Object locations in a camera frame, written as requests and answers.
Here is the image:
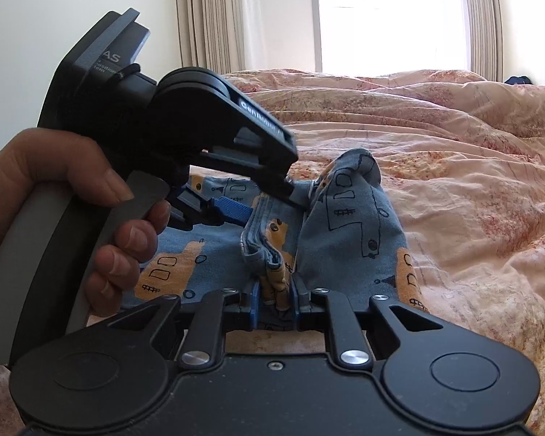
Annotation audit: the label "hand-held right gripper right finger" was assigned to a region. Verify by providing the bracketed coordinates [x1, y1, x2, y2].
[291, 282, 445, 368]

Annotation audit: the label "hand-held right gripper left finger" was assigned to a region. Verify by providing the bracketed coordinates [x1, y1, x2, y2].
[106, 282, 261, 368]

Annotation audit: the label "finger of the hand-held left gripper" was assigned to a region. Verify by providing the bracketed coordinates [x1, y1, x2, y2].
[199, 140, 310, 213]
[166, 181, 256, 231]

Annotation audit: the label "blue patterned pants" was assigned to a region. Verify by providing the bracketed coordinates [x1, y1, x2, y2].
[118, 148, 433, 331]

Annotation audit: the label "person's left hand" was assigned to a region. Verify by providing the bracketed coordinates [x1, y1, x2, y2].
[0, 127, 171, 315]

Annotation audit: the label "beige curtain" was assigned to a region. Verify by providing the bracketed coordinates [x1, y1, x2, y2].
[175, 0, 266, 76]
[454, 0, 504, 83]

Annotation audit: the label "pink floral blanket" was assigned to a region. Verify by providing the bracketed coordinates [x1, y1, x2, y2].
[0, 68, 545, 436]

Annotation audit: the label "window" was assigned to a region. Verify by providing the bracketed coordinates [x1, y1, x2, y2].
[315, 0, 464, 76]

